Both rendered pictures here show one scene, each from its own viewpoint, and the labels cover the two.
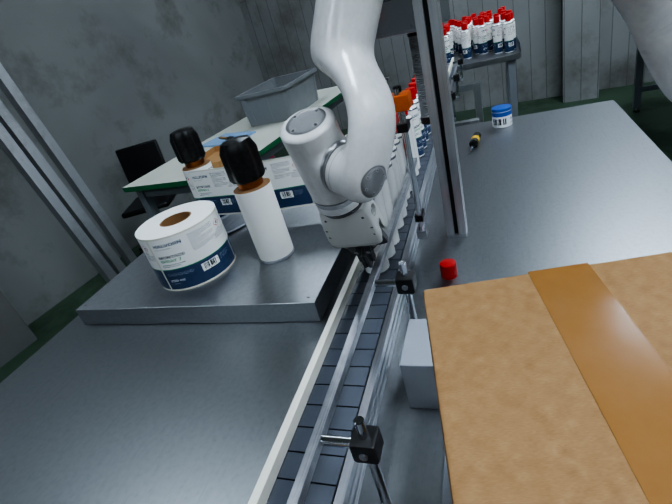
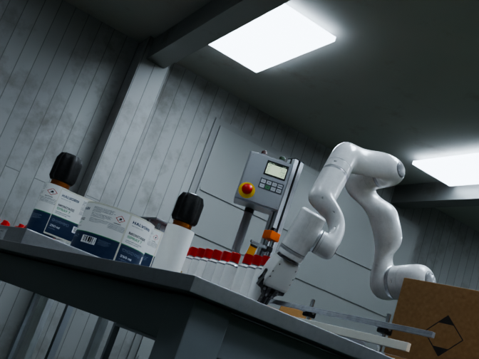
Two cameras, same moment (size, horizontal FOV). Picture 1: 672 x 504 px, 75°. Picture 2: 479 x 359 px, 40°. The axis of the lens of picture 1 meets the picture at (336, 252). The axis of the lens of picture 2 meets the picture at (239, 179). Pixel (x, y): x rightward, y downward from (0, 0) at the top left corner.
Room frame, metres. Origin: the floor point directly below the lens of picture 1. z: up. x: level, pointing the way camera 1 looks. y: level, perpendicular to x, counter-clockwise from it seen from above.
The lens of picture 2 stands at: (-0.23, 1.76, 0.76)
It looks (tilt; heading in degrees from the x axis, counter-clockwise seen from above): 14 degrees up; 303
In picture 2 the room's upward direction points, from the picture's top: 19 degrees clockwise
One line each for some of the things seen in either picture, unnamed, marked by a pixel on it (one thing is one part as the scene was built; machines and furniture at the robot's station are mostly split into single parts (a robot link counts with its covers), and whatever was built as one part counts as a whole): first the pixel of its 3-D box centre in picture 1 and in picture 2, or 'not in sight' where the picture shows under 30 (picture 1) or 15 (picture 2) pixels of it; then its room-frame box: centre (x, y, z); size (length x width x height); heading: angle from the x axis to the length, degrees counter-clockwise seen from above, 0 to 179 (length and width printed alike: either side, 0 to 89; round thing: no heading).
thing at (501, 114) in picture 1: (501, 116); not in sight; (1.58, -0.74, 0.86); 0.07 x 0.07 x 0.07
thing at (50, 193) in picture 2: (200, 174); (54, 196); (1.33, 0.33, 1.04); 0.09 x 0.09 x 0.29
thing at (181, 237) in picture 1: (187, 244); (111, 238); (1.03, 0.35, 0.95); 0.20 x 0.20 x 0.14
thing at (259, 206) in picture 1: (257, 200); (176, 240); (0.97, 0.14, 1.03); 0.09 x 0.09 x 0.30
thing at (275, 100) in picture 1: (281, 97); not in sight; (3.32, 0.06, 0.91); 0.60 x 0.40 x 0.22; 153
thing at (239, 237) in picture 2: (421, 76); (240, 235); (1.03, -0.30, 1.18); 0.04 x 0.04 x 0.21
